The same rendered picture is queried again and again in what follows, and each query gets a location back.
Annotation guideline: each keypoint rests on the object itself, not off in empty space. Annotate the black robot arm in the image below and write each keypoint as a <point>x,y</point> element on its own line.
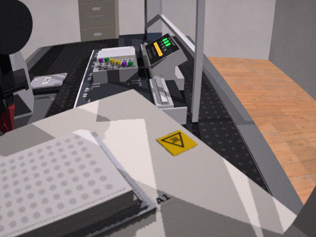
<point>16,26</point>

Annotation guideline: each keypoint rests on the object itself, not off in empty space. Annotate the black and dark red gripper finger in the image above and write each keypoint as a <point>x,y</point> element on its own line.
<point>9,117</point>
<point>3,127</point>

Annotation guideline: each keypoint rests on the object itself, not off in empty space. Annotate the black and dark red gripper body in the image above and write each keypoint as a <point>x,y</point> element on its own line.
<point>20,84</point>

